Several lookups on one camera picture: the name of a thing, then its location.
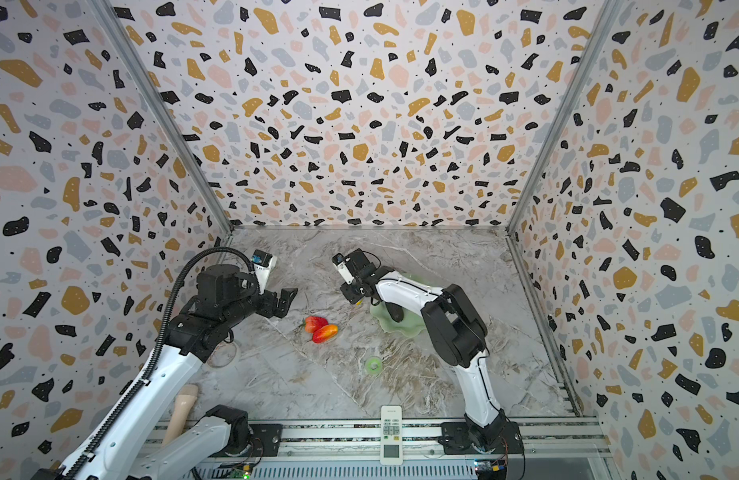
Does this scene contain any red orange fake mango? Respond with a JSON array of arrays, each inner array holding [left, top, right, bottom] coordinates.
[[312, 324, 340, 344]]

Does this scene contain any green scalloped fruit bowl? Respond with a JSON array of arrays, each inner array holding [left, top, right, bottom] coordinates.
[[369, 271, 441, 338]]

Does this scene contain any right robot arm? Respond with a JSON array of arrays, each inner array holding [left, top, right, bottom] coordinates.
[[333, 248, 509, 453]]

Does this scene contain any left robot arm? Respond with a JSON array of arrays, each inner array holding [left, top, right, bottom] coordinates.
[[34, 246, 298, 479]]

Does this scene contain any red fake peach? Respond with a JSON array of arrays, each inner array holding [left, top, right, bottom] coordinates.
[[303, 316, 329, 334]]

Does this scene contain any white remote control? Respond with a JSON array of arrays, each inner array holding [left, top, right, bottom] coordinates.
[[381, 405, 403, 466]]

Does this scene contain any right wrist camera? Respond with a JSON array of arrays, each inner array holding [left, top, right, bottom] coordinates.
[[332, 253, 355, 285]]

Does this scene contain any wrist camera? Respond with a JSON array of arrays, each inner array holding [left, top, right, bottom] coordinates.
[[332, 253, 355, 285], [252, 249, 278, 294]]

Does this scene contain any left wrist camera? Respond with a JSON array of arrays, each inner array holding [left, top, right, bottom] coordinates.
[[252, 249, 278, 294]]

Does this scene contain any wooden stick handle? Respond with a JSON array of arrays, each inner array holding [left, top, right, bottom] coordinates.
[[162, 384, 199, 446]]

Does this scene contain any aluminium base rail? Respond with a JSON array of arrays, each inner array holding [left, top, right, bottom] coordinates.
[[195, 417, 617, 479]]

